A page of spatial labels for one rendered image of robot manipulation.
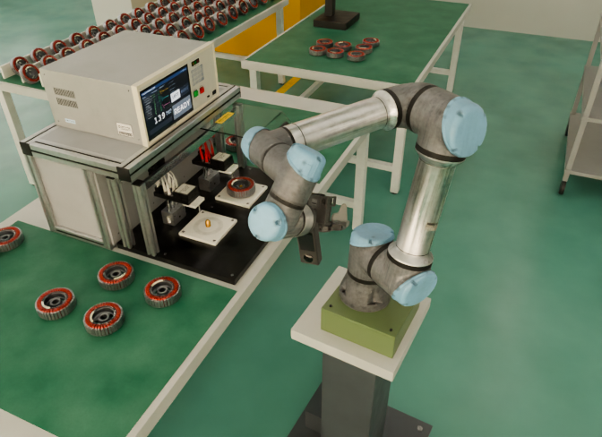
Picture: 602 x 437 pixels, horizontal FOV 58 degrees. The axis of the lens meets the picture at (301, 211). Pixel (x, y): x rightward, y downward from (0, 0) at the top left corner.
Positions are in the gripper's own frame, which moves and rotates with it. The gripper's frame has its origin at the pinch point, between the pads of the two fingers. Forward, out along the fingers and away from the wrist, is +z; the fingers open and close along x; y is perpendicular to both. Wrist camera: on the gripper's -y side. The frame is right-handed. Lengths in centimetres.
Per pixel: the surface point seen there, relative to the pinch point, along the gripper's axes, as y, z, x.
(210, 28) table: 99, 194, 189
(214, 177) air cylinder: 4, 54, 74
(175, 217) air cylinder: -11, 31, 74
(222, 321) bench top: -36, 10, 36
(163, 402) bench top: -51, -16, 35
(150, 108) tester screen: 25, 8, 69
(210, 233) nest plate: -14, 33, 59
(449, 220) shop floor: -12, 207, 10
